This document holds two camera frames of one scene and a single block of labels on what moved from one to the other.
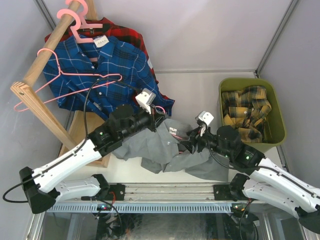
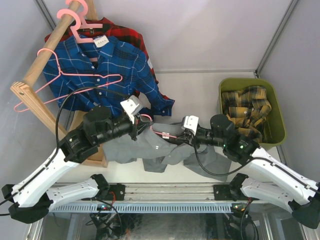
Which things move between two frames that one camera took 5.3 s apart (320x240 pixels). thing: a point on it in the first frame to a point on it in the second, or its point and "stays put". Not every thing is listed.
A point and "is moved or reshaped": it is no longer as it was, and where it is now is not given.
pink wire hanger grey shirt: [175, 136] to [164, 134]
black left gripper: [154, 119] to [139, 125]
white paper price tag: [100, 41] stays put
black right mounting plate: [223, 192] stays put
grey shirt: [159, 149] is moved or reshaped
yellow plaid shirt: [246, 110] stays put
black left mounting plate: [119, 191] stays put
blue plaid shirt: [102, 76] stays put
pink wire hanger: [16, 109] stays put
